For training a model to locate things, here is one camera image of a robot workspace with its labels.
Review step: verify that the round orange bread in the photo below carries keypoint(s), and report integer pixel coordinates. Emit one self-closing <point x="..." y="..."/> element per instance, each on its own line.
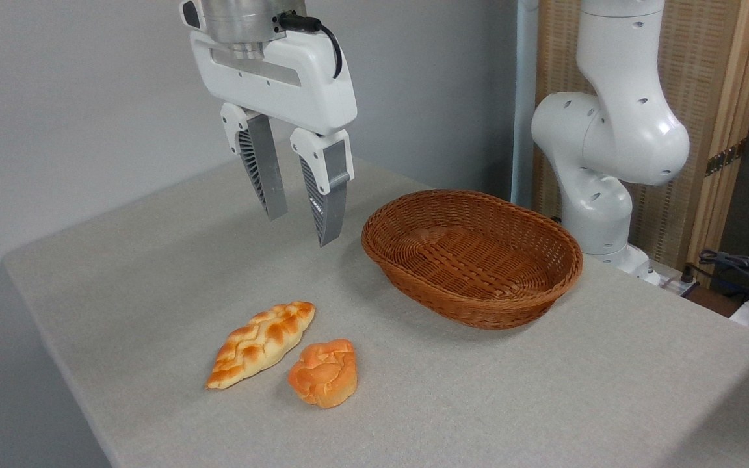
<point x="324" y="374"/>

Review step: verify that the wooden folding screen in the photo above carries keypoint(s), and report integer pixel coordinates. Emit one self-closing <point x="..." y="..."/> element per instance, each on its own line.
<point x="706" y="78"/>

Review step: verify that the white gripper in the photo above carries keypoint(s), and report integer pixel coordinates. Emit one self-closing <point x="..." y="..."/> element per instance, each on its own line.
<point x="313" y="84"/>

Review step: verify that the long braided bread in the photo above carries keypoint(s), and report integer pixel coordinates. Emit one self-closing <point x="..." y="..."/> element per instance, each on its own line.
<point x="261" y="344"/>

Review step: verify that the white vertical pole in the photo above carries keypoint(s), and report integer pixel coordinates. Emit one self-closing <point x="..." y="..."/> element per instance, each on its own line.
<point x="524" y="97"/>

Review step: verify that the brass screen hinge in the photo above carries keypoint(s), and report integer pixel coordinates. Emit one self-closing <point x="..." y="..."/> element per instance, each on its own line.
<point x="725" y="158"/>

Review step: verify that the brown wicker basket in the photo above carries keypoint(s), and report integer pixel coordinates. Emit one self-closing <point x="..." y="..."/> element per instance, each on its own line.
<point x="472" y="260"/>

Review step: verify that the white power strip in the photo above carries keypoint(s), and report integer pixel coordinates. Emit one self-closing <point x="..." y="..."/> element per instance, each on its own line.
<point x="673" y="283"/>

